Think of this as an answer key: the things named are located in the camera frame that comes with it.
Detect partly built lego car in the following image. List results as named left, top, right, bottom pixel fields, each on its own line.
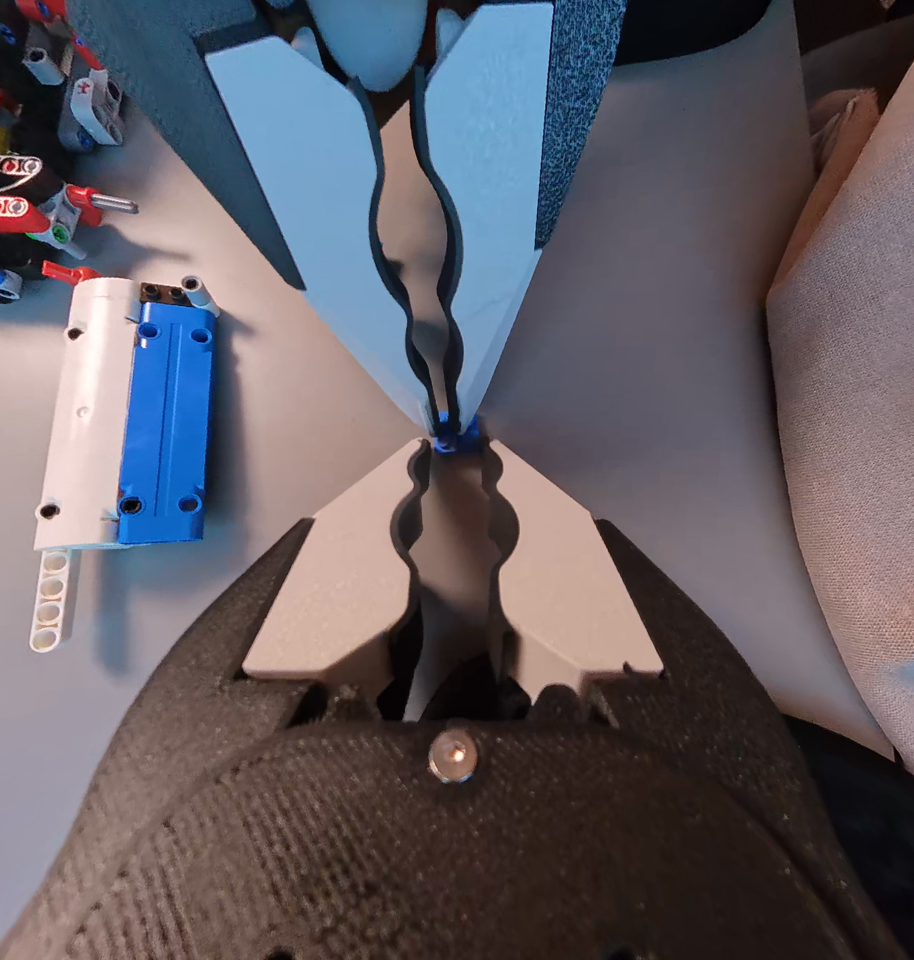
left=0, top=0, right=139, bottom=305

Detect white and blue lego panel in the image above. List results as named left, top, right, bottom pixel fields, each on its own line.
left=29, top=276, right=221, bottom=654

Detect small blue lego piece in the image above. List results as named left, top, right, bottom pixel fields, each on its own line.
left=433, top=411, right=480, bottom=455

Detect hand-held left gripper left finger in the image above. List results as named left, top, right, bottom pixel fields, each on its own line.
left=243, top=438, right=432, bottom=702

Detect person's beige sweatshirt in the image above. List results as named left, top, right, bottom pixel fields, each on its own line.
left=764, top=22, right=914, bottom=792

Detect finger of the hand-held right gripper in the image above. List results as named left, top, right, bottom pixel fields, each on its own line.
left=204, top=26, right=439, bottom=438
left=410, top=2, right=555, bottom=438

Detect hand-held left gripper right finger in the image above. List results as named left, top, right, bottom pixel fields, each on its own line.
left=481, top=438, right=665, bottom=706

